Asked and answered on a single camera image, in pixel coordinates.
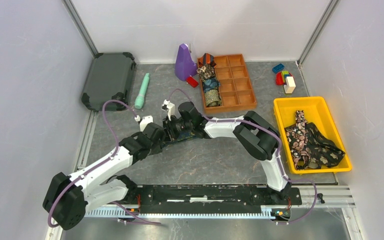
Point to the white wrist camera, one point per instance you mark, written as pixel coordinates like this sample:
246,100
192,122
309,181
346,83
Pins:
169,107
143,121

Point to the brown floral rolled tie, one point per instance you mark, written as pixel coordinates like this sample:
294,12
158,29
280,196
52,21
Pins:
206,72

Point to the colourful toy block stack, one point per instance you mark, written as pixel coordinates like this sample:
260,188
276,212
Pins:
280,78

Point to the yellow plastic bin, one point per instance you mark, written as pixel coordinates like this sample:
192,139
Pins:
315,111

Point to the black gold floral tie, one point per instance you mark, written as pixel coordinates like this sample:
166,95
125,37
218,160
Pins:
321,150

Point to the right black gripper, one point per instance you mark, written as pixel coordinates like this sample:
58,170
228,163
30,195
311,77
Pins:
170,133

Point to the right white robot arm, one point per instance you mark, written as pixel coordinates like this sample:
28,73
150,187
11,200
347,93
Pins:
259,138

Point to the dark green hard case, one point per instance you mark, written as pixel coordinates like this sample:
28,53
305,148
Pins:
110,77

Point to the red block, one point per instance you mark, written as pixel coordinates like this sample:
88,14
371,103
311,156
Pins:
192,82

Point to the pink floral dark tie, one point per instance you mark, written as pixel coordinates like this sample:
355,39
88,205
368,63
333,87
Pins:
297,137

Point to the white toy block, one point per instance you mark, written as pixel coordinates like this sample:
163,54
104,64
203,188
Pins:
289,85

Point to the blue patterned rolled tie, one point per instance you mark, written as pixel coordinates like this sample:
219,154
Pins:
210,84

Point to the olive gold rolled tie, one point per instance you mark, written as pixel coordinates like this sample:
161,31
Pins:
212,98

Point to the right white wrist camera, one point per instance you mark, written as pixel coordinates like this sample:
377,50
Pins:
169,107

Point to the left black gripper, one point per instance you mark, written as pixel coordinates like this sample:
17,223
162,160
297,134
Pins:
158,148

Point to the orange wooden compartment tray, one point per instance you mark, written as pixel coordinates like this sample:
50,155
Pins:
235,90

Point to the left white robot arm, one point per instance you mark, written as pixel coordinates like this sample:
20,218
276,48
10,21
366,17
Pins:
70,197

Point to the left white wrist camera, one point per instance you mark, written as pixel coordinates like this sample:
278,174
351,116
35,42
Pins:
143,121

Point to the orange navy striped rolled tie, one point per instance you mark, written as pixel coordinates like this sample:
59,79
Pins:
207,59

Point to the navy yellow floral tie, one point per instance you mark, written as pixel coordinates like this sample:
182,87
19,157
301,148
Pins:
183,137

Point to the blue toy brick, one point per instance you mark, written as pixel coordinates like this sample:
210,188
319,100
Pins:
278,68

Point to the mint green flashlight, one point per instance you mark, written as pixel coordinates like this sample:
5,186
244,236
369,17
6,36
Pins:
140,99

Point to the purple metronome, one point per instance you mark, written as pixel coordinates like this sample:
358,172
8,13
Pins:
184,67

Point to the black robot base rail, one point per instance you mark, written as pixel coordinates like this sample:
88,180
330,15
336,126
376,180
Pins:
207,199

